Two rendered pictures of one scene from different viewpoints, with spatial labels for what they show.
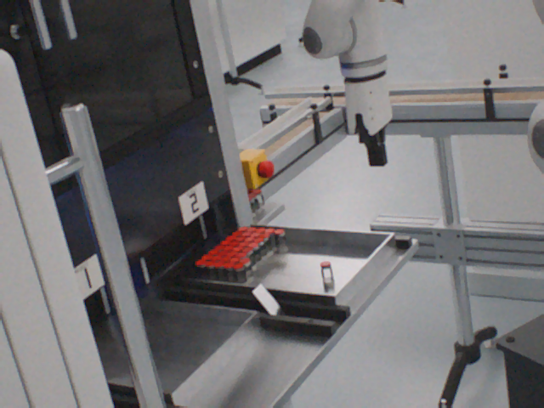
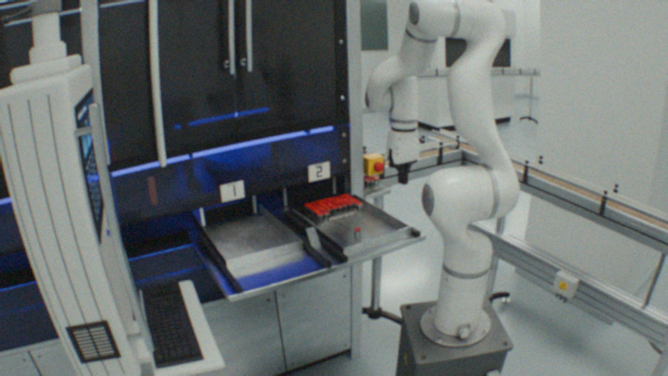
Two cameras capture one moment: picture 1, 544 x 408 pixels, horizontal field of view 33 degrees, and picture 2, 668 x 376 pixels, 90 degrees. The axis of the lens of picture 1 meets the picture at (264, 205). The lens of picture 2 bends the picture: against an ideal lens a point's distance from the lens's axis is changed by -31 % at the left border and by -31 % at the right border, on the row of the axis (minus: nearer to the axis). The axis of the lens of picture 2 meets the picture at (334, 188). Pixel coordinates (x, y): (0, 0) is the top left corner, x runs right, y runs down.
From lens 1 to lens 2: 0.66 m
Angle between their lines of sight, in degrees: 23
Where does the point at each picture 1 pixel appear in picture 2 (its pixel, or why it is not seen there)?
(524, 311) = (531, 289)
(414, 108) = not seen: hidden behind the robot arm
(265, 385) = (272, 277)
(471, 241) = (502, 245)
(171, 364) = (250, 248)
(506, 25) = (563, 137)
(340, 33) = (378, 99)
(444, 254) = not seen: hidden behind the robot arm
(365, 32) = (400, 104)
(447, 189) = not seen: hidden behind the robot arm
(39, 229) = (62, 154)
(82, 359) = (76, 214)
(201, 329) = (279, 238)
